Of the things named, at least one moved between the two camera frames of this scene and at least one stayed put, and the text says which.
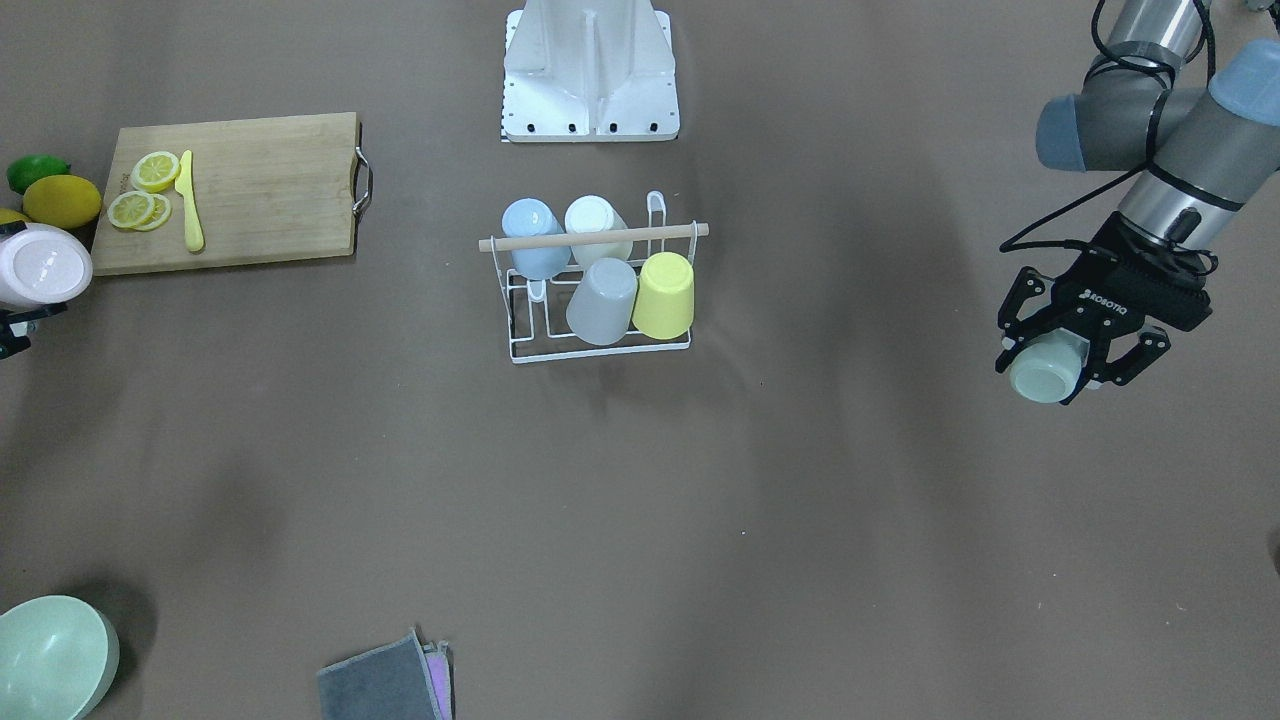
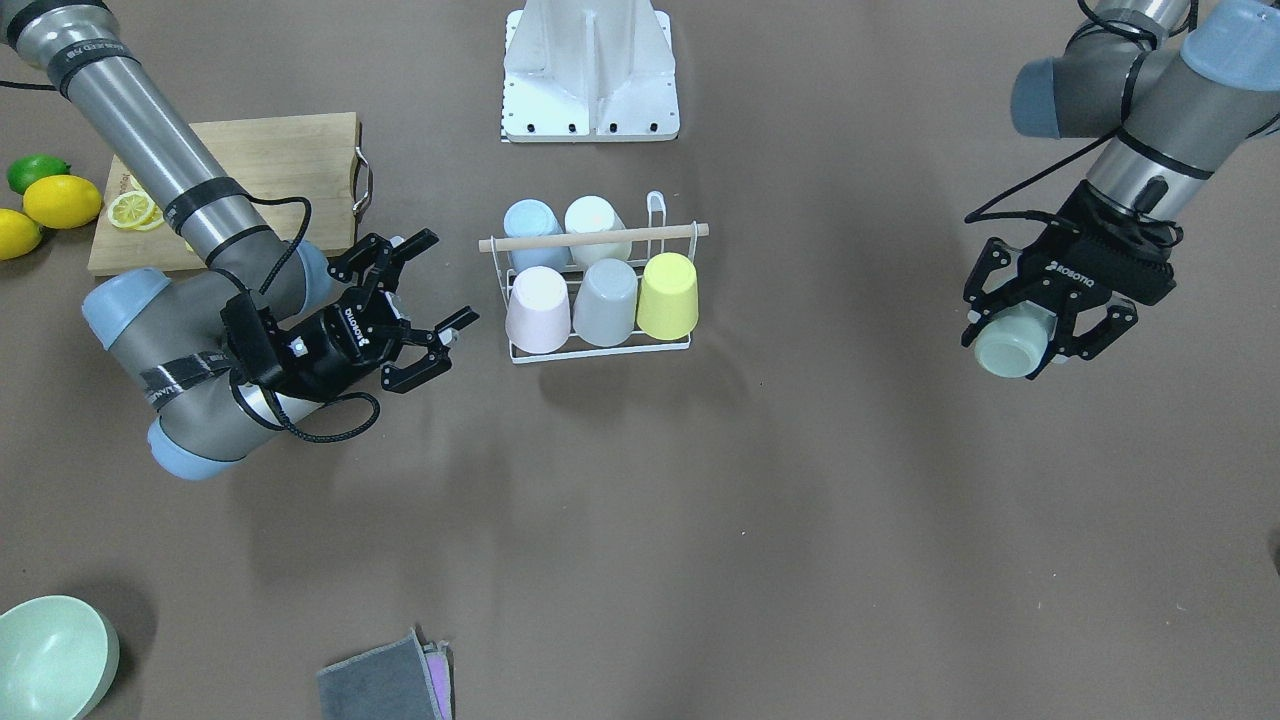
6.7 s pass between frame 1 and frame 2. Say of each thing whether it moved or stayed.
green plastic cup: moved
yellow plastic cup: stayed
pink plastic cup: moved
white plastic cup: stayed
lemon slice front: stayed
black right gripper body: moved
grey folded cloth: stayed
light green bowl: stayed
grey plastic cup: stayed
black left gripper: moved
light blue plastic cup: stayed
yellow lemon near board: stayed
